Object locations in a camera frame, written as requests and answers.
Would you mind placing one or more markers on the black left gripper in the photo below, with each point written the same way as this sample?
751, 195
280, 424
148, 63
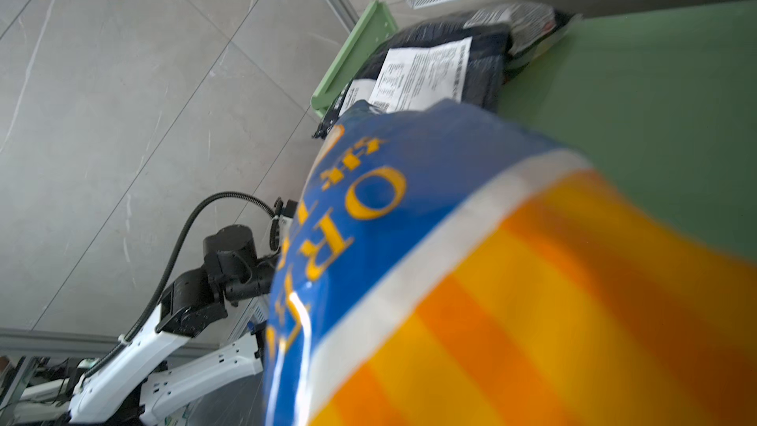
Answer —
231, 272

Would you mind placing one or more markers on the blue orange shell pasta bag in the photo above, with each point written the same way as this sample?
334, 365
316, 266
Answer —
447, 267

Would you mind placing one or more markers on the black pasta bag white label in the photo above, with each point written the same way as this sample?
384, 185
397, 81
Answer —
466, 57

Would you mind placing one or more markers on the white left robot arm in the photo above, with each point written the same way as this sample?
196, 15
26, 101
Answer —
136, 386

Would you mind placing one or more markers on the green wooden shelf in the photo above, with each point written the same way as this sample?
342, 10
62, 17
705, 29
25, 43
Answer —
591, 100

